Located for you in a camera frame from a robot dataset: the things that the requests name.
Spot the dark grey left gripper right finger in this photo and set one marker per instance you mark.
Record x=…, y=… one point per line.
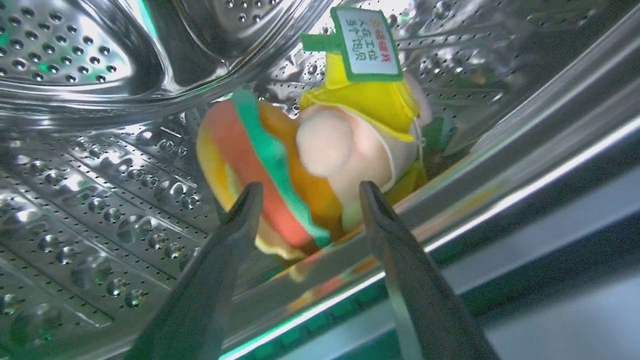
x=425, y=305

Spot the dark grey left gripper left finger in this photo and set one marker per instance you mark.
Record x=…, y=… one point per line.
x=200, y=300

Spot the colourful hamburger plush toy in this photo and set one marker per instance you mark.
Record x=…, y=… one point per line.
x=320, y=150

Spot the grey washing machine door gasket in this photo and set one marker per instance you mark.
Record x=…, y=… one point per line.
x=525, y=280

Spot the stainless steel washing machine drum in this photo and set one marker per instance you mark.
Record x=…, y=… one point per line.
x=110, y=150

